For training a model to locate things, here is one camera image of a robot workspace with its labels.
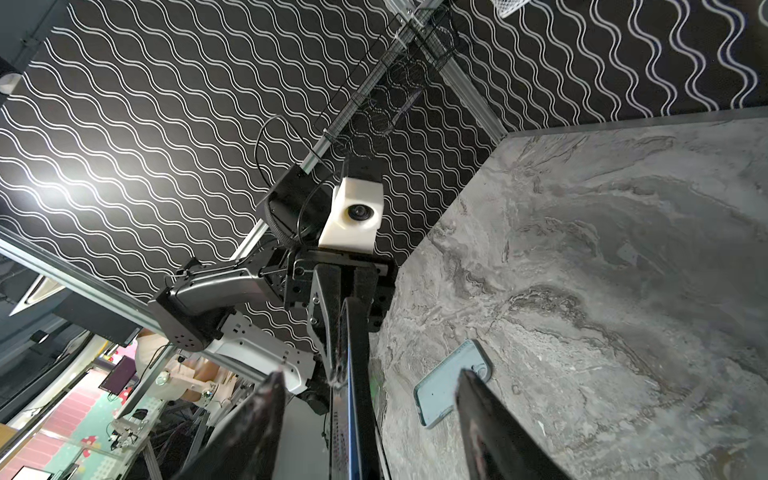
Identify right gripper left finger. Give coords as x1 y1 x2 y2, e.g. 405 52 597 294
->
175 370 286 480

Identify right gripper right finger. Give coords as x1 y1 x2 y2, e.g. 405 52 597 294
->
455 369 569 479

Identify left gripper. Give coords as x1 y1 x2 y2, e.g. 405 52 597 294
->
281 248 398 384

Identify light blue phone case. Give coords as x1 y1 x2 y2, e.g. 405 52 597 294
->
413 339 493 429

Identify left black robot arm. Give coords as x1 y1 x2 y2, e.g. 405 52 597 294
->
148 159 398 415

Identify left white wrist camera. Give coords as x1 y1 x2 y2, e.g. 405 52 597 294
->
318 177 384 254

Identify white wire basket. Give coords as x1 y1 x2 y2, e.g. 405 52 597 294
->
491 0 531 19

